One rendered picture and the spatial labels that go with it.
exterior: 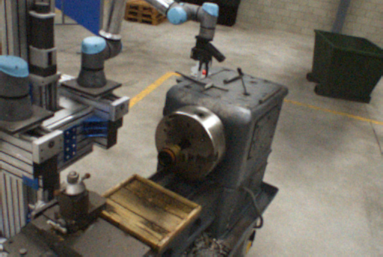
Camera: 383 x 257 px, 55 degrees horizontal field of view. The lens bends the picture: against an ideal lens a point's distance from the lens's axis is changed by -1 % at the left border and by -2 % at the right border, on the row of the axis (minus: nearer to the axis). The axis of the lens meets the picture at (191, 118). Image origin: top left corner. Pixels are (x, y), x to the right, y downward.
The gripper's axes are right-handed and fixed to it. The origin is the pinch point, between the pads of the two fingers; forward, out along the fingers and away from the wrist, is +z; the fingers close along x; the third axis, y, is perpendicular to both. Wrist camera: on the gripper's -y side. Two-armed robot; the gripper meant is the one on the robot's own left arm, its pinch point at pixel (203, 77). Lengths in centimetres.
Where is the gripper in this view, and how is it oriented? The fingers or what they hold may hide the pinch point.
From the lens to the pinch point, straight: 185.9
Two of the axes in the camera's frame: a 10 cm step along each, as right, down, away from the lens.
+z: -1.4, 9.0, 4.2
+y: -8.4, -3.3, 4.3
